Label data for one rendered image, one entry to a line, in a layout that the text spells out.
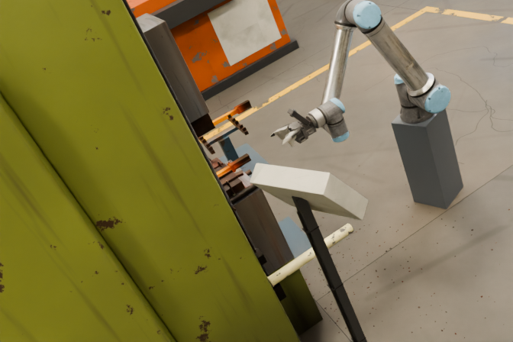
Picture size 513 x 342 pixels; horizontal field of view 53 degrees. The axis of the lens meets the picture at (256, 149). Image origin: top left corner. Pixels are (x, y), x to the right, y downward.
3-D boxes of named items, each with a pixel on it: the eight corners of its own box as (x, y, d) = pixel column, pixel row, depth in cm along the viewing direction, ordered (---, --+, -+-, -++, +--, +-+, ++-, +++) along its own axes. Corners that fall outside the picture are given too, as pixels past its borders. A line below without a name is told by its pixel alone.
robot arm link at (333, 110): (349, 115, 254) (343, 98, 249) (328, 128, 251) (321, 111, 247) (338, 110, 262) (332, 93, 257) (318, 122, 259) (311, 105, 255)
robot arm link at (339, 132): (343, 130, 269) (336, 110, 263) (353, 137, 259) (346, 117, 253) (327, 138, 268) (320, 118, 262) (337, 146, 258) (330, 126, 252)
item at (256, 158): (247, 145, 326) (246, 142, 325) (273, 169, 291) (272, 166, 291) (205, 169, 321) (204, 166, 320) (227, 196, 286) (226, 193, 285)
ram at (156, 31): (182, 90, 242) (142, 10, 222) (210, 111, 209) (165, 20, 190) (101, 135, 233) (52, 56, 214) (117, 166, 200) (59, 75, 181)
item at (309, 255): (349, 228, 238) (346, 220, 235) (356, 233, 233) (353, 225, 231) (269, 282, 229) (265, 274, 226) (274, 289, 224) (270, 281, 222)
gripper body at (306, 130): (298, 144, 249) (319, 132, 251) (292, 130, 244) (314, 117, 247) (291, 140, 255) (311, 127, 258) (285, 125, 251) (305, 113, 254)
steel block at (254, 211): (262, 223, 287) (230, 159, 265) (294, 257, 254) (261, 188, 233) (173, 279, 275) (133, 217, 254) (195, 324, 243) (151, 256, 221)
